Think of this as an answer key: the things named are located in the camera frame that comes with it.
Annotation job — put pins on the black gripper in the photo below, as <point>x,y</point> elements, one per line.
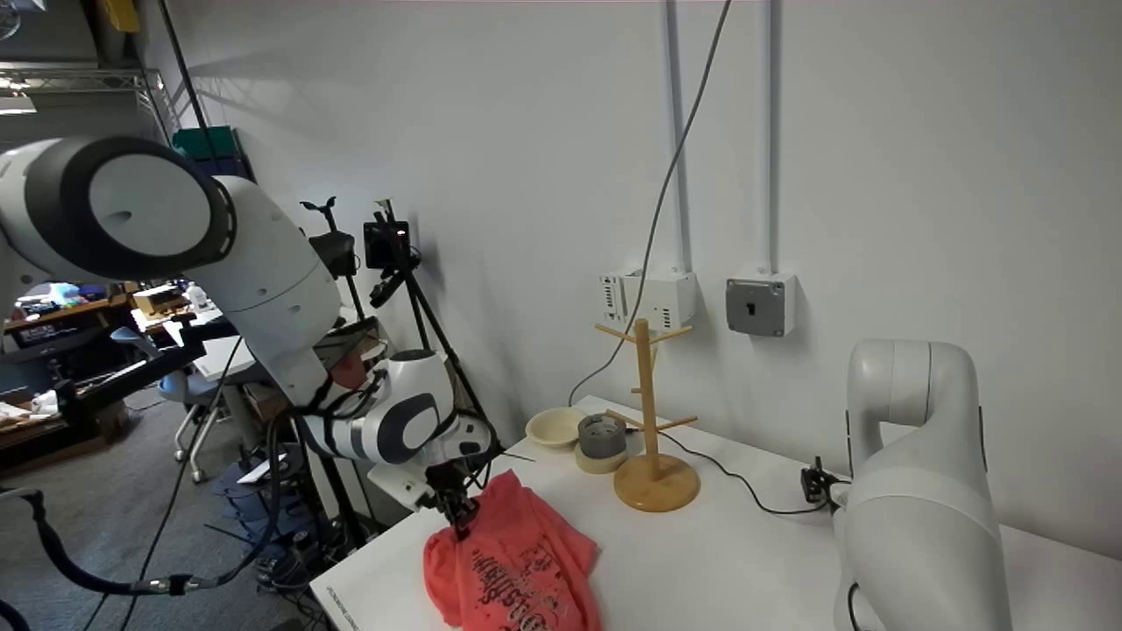
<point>455,481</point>

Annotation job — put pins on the orange printed cloth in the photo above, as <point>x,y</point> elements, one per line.
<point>520,571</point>

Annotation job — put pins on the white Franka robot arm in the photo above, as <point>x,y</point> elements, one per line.
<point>922,528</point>

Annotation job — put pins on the cream bowl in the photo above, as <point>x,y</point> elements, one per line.
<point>553,429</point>

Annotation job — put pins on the wooden mug tree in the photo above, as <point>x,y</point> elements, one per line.
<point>653,481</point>

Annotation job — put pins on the white vented socket box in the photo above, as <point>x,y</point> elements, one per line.
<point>623,304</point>

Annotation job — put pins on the office chair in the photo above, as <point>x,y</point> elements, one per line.
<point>216,374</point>

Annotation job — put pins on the white plain electrical box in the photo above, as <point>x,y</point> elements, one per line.
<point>669,298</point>

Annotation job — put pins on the small black device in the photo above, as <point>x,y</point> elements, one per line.
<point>820,486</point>

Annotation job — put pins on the grey junction box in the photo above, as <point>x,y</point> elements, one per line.
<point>758,307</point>

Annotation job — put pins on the green storage bins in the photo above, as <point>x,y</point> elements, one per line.
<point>210,140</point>

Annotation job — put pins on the wooden workbench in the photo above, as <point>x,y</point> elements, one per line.
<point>57,318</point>

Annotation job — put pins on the black camera on tripod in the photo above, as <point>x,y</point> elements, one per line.
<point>385,239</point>

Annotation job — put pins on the white wall conduit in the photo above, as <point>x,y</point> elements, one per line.
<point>773,126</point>
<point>676,126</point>

